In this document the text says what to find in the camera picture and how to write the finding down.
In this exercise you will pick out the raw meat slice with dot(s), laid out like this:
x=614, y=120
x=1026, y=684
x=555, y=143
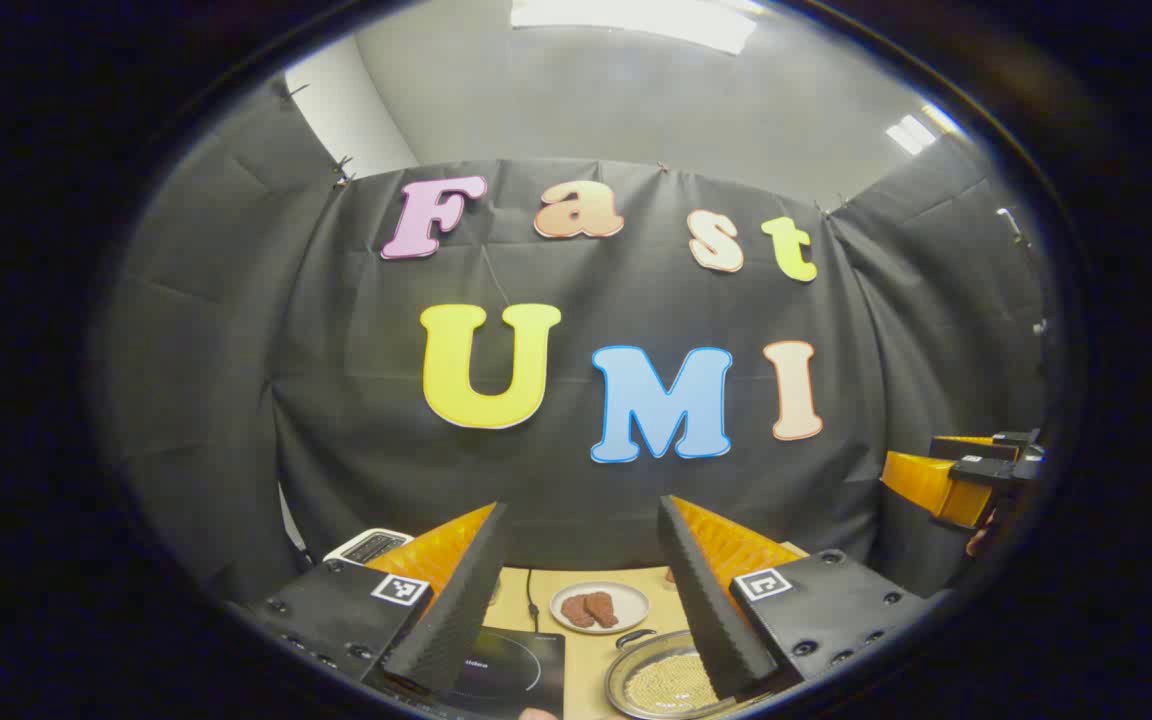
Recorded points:
x=603, y=608
x=576, y=612

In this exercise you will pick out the black backdrop cloth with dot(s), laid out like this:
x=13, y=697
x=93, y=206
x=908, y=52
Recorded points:
x=356, y=400

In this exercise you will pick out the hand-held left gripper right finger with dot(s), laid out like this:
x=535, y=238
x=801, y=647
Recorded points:
x=706, y=600

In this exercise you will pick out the pile of soybeans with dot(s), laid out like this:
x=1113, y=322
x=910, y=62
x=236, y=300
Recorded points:
x=666, y=685

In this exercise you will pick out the white round plate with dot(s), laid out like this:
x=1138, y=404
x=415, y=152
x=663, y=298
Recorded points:
x=636, y=605

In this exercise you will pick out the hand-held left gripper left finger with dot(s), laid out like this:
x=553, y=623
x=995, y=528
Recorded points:
x=456, y=600

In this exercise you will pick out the white toaster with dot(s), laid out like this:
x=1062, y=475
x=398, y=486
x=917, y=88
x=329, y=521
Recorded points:
x=366, y=545

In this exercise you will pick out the small ceiling light panel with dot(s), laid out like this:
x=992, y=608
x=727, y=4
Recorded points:
x=911, y=135

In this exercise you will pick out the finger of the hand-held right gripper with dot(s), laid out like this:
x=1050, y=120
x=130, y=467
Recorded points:
x=996, y=470
x=1011, y=440

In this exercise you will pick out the black induction cooktop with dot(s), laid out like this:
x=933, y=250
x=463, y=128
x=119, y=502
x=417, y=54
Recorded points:
x=516, y=670

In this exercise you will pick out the large ceiling light panel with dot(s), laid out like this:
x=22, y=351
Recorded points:
x=636, y=18

